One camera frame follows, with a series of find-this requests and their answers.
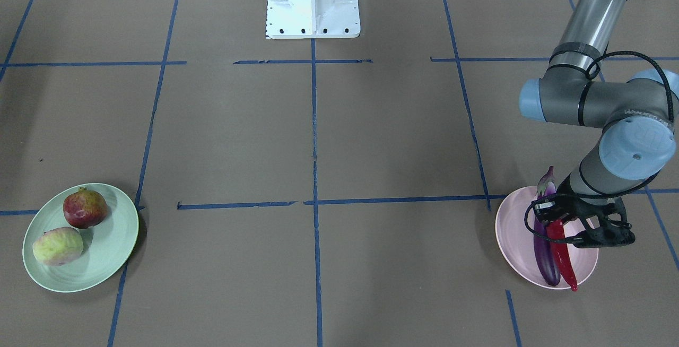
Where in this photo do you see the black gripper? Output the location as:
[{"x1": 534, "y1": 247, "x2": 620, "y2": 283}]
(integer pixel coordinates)
[{"x1": 533, "y1": 177, "x2": 578, "y2": 231}]

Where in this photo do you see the purple eggplant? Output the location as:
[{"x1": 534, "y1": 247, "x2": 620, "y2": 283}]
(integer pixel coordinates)
[{"x1": 533, "y1": 166, "x2": 562, "y2": 287}]

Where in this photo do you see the red chili pepper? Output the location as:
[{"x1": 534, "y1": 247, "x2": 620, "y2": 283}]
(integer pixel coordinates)
[{"x1": 546, "y1": 220, "x2": 579, "y2": 292}]

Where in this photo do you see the red pomegranate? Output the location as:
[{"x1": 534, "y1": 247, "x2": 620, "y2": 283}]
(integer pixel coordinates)
[{"x1": 63, "y1": 187, "x2": 109, "y2": 229}]

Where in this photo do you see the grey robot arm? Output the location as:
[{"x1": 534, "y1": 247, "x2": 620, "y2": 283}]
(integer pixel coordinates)
[{"x1": 519, "y1": 0, "x2": 677, "y2": 221}]

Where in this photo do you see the pink plate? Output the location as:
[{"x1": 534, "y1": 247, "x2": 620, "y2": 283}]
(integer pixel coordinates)
[{"x1": 495, "y1": 185, "x2": 599, "y2": 290}]

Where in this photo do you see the green plate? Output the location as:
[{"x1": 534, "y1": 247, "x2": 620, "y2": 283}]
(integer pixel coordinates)
[{"x1": 22, "y1": 183, "x2": 139, "y2": 293}]

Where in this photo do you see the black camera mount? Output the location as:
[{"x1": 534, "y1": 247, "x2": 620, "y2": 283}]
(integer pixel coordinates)
[{"x1": 569, "y1": 197, "x2": 636, "y2": 248}]

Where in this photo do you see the black camera cable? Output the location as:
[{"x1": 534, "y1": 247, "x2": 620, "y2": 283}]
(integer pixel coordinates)
[{"x1": 524, "y1": 50, "x2": 679, "y2": 244}]

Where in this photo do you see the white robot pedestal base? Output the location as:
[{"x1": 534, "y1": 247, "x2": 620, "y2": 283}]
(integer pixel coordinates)
[{"x1": 265, "y1": 0, "x2": 361, "y2": 39}]

